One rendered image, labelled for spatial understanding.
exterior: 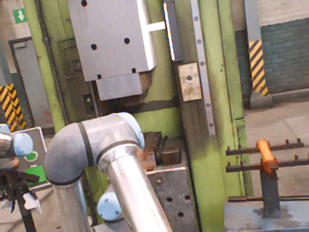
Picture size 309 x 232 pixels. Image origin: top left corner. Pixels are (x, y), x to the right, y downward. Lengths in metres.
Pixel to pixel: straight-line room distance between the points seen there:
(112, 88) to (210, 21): 0.54
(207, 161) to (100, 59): 0.73
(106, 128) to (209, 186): 1.10
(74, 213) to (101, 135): 0.26
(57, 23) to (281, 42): 6.11
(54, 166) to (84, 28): 0.91
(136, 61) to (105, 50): 0.14
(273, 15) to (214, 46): 5.84
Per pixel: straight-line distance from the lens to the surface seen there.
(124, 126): 0.91
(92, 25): 1.69
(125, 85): 1.67
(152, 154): 1.72
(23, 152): 1.23
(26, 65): 8.57
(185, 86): 1.77
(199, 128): 1.82
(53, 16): 1.90
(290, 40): 7.65
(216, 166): 1.88
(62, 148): 0.89
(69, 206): 1.03
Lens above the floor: 1.45
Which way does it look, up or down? 14 degrees down
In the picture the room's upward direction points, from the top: 11 degrees counter-clockwise
